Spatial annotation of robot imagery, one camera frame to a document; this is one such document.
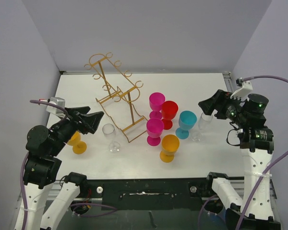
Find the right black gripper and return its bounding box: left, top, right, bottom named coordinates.
left=198, top=89, right=247, bottom=124

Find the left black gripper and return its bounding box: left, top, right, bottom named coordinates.
left=49, top=106, right=104, bottom=155

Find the red plastic wine glass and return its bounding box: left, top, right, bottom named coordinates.
left=161, top=101, right=179, bottom=130

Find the pink plastic wine glass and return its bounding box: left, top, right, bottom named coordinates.
left=149, top=92, right=166, bottom=119
left=146, top=118, right=164, bottom=146

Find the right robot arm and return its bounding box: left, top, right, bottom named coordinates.
left=198, top=90, right=281, bottom=230

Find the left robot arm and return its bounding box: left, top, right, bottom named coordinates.
left=14, top=106, right=104, bottom=230

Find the clear wine glass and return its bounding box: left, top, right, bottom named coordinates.
left=191, top=113, right=213, bottom=142
left=102, top=124, right=120, bottom=153

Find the orange plastic wine glass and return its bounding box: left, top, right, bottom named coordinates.
left=67, top=131, right=87, bottom=155
left=159, top=135, right=180, bottom=163

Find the teal plastic wine glass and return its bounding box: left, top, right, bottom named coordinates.
left=175, top=110, right=197, bottom=139

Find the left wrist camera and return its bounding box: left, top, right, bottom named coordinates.
left=46, top=97, right=65, bottom=117

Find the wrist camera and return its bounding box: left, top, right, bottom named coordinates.
left=230, top=78, right=253, bottom=100
left=46, top=97, right=65, bottom=117

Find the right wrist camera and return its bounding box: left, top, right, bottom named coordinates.
left=230, top=78, right=253, bottom=100

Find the gold wire wine glass rack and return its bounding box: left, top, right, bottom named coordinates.
left=84, top=52, right=148, bottom=143

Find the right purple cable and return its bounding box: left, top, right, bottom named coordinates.
left=199, top=75, right=288, bottom=230

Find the purple cable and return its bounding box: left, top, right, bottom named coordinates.
left=21, top=99, right=118, bottom=219
left=199, top=75, right=288, bottom=230

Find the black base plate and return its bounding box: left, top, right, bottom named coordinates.
left=77, top=178, right=215, bottom=210

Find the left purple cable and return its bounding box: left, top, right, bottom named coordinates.
left=21, top=99, right=118, bottom=219

